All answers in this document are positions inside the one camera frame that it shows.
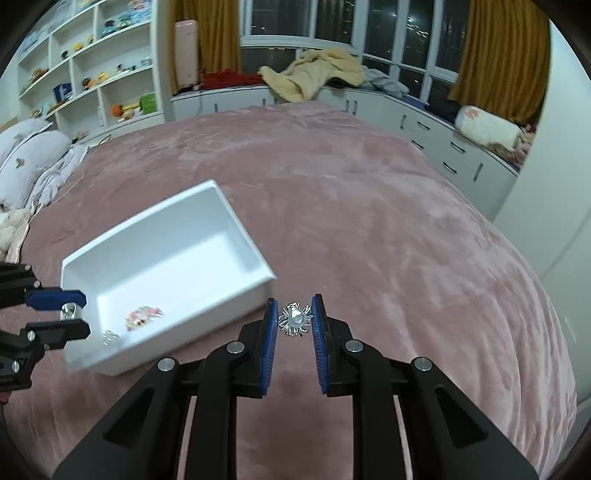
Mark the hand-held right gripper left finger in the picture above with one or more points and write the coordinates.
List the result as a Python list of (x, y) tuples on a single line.
[(268, 350)]

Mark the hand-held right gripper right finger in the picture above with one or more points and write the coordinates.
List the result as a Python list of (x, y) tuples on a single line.
[(319, 346)]

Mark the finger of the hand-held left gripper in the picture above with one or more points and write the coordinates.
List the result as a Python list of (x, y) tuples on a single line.
[(55, 298), (60, 332)]

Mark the silver pearl drop earring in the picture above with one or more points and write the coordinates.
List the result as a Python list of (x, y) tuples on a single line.
[(69, 310)]

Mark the pearl cluster earring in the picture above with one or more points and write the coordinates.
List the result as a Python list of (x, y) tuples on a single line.
[(110, 337)]

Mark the white plastic storage box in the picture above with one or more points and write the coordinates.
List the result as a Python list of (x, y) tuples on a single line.
[(184, 258)]

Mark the cream plush toy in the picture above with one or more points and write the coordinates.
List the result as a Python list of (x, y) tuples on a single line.
[(11, 230)]

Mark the pink fleece blanket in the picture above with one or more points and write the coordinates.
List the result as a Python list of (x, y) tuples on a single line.
[(392, 254)]

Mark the pale crumpled quilt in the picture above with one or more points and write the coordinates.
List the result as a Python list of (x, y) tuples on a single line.
[(60, 170)]

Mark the orange toy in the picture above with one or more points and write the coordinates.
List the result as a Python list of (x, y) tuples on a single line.
[(119, 111)]

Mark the blue box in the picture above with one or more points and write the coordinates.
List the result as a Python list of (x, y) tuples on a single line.
[(62, 92)]

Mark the green box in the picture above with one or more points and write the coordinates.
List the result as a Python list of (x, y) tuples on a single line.
[(147, 103)]

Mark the white window seat cabinet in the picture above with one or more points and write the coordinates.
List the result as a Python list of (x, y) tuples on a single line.
[(461, 161)]

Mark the dark purple cloth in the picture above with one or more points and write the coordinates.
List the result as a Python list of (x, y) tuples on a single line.
[(434, 108)]

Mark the grey crumpled clothes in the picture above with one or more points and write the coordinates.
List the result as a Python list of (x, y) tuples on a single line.
[(383, 83)]

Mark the white shelf unit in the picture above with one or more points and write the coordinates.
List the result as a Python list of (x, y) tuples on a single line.
[(154, 46)]

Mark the yellow fleece robe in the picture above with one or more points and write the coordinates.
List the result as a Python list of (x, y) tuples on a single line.
[(314, 74)]

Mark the red cloth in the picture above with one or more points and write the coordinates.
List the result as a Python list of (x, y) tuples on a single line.
[(226, 79)]

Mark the rolled floral white pillow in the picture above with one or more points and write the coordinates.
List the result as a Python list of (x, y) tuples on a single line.
[(485, 124)]

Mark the pink tower appliance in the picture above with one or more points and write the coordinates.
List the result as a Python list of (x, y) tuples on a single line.
[(187, 50)]

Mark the brown plush toy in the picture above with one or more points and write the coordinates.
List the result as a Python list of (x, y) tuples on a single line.
[(519, 143)]

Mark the white wardrobe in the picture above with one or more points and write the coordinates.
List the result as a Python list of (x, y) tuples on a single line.
[(554, 161)]

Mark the mustard curtain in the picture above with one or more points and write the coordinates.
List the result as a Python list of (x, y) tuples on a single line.
[(217, 32), (503, 50)]

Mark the large bay window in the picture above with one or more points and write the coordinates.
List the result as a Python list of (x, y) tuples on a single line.
[(341, 18)]

